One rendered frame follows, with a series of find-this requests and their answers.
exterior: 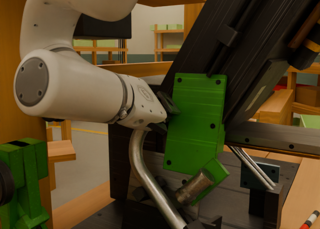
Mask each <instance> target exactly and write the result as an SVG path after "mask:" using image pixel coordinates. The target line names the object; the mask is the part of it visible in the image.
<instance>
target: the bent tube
mask: <svg viewBox="0 0 320 229"><path fill-rule="evenodd" d="M157 95H158V96H159V98H160V99H161V101H160V103H161V105H162V106H163V108H164V109H166V110H168V111H169V112H170V113H172V114H177V115H180V114H181V111H180V110H179V109H178V107H177V106H176V104H175V103H174V101H173V100H172V99H171V97H170V96H169V94H168V93H165V92H161V91H158V92H157ZM148 132H149V131H143V130H137V129H134V130H133V132H132V135H131V138H130V143H129V159H130V165H131V168H132V170H133V172H134V174H135V176H136V178H137V179H138V181H139V182H140V184H141V185H142V186H143V188H144V189H145V191H146V192H147V194H148V195H149V197H150V198H151V200H152V201H153V203H154V204H155V206H156V207H157V209H158V210H159V212H160V213H161V215H162V216H163V217H164V219H165V220H166V222H167V223H168V225H169V226H170V228H171V229H183V227H185V226H186V225H187V224H186V222H185V221H184V219H183V218H182V217H181V215H180V214H179V213H178V211H177V210H176V208H175V207H174V206H173V204H172V203H171V201H170V200H169V198H168V197H167V195H166V194H165V193H164V191H163V190H162V188H161V187H160V186H159V184H158V183H157V181H156V180H155V179H154V177H153V176H152V174H151V173H150V171H149V170H148V169H147V167H146V165H145V162H144V159H143V154H142V147H143V142H144V139H145V137H146V135H147V133H148Z"/></svg>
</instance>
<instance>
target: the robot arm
mask: <svg viewBox="0 0 320 229"><path fill-rule="evenodd" d="M137 1H138V0H27V1H26V4H25V7H24V11H23V16H22V23H21V30H20V59H21V62H20V64H19V66H18V68H17V70H16V73H15V77H14V82H13V93H14V98H15V101H16V103H17V105H18V107H19V108H20V110H21V111H22V112H24V113H25V114H27V115H30V116H35V117H45V118H55V119H68V120H77V121H86V122H96V123H105V124H113V123H114V122H117V123H118V124H120V125H122V126H125V127H128V128H132V129H137V130H143V131H152V129H153V130H155V131H157V132H158V133H160V134H161V135H163V134H164V133H165V132H167V131H168V130H167V127H166V125H165V123H166V122H168V121H170V120H171V119H172V116H173V115H174V114H172V113H170V112H169V111H168V110H166V109H164V108H163V106H162V105H161V103H160V101H161V99H160V98H159V96H157V95H155V94H154V93H153V91H152V90H151V88H150V87H149V86H148V84H147V83H146V82H145V81H144V80H142V79H140V78H136V77H133V76H129V75H124V74H118V73H115V72H112V71H109V70H105V69H102V68H99V67H97V66H94V65H92V64H91V63H89V62H87V61H86V60H85V59H84V58H82V57H81V56H80V55H79V54H78V53H77V52H76V51H75V50H74V49H73V46H72V37H73V33H74V30H75V27H76V25H77V22H78V19H79V17H80V15H81V14H82V13H83V14H86V15H88V16H90V17H93V18H95V19H99V20H103V21H118V20H121V19H123V18H125V17H126V16H128V15H129V14H130V12H131V11H132V10H133V8H134V7H135V5H136V3H137Z"/></svg>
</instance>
